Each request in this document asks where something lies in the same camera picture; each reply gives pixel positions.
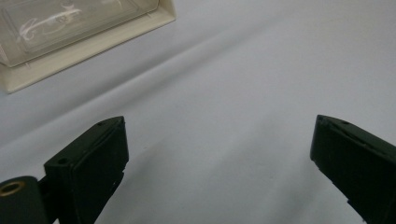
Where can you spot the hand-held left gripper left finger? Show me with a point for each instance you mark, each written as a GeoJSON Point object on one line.
{"type": "Point", "coordinates": [90, 168]}

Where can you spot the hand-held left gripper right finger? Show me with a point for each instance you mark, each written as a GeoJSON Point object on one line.
{"type": "Point", "coordinates": [358, 161]}

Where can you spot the cream plastic tray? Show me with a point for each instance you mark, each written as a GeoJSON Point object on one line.
{"type": "Point", "coordinates": [93, 48]}

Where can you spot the clear plastic container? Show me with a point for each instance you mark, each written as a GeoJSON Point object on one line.
{"type": "Point", "coordinates": [62, 25]}

